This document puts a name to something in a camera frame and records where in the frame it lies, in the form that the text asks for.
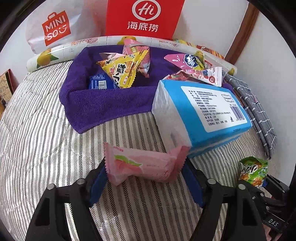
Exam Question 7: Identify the green snack packet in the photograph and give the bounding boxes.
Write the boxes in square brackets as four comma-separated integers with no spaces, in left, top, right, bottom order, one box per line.
[239,157,268,188]

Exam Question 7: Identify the pink peach snack packet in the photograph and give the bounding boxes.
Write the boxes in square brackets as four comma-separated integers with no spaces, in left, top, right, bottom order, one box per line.
[104,142,189,186]

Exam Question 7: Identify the grey checked cloth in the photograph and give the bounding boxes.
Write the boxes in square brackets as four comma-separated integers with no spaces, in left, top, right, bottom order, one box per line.
[224,74,278,159]

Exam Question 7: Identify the blue tissue pack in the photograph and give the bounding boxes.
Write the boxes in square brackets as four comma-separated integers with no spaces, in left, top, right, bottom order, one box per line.
[152,79,252,158]

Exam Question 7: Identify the purple towel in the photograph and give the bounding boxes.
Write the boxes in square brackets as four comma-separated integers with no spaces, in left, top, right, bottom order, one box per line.
[59,45,234,135]

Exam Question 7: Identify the strawberry white snack packet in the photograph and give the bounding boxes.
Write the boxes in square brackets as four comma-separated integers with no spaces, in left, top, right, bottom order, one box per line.
[164,67,222,87]

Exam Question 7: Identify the patterned book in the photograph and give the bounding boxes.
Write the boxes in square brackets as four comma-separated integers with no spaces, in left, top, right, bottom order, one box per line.
[0,69,15,107]

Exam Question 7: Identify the blue snack packet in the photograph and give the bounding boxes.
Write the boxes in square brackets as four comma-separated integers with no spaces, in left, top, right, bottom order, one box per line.
[88,73,118,90]

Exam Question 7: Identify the orange snack bag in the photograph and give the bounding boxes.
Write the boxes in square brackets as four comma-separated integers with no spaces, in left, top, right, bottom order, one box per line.
[172,39,224,59]

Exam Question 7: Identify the pink blue-logo snack packet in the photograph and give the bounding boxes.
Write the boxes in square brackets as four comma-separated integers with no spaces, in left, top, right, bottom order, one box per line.
[164,53,205,70]

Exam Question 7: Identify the fruit print rolled mat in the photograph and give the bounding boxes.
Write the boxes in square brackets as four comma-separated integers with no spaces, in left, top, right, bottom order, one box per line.
[27,36,237,74]

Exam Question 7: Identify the yellow triangular snack packet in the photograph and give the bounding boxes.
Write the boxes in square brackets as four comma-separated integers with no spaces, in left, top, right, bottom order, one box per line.
[96,50,148,88]

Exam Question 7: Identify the pink triangular snack packet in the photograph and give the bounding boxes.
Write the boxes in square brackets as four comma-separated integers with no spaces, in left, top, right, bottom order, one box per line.
[122,38,151,78]

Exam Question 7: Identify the white Miniso plastic bag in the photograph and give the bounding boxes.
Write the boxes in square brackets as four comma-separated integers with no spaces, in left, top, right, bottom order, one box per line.
[26,0,108,54]

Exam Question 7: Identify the red paper shopping bag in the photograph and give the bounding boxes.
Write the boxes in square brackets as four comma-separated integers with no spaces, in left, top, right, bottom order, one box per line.
[105,0,185,39]

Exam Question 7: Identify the brown wooden door frame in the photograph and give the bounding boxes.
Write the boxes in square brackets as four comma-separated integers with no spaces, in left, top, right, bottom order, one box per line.
[225,3,259,65]

